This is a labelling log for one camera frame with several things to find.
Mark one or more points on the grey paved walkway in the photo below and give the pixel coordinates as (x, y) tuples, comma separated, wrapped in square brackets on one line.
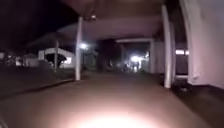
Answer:
[(110, 100)]

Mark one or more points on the white pillar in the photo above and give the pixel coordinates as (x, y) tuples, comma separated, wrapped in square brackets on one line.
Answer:
[(78, 50), (166, 46)]

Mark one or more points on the white building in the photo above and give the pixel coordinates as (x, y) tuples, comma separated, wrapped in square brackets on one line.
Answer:
[(63, 55)]

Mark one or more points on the thin pole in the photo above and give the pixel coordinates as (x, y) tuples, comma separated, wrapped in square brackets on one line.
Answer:
[(56, 55)]

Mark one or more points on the kerb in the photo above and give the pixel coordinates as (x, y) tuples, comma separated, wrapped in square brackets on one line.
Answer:
[(36, 88)]

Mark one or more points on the building with covered walkway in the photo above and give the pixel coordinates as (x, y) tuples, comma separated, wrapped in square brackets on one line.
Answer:
[(200, 43)]

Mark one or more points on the dark road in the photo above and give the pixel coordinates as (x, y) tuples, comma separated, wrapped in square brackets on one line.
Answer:
[(23, 80)]

